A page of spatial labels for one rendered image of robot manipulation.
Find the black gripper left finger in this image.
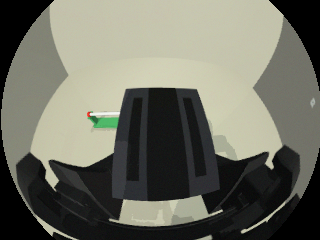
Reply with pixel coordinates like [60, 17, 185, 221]
[48, 153, 124, 221]

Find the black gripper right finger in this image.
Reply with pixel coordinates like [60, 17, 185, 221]
[201, 151, 269, 215]

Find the white tapered pin with red cap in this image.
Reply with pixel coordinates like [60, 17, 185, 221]
[87, 112, 120, 117]

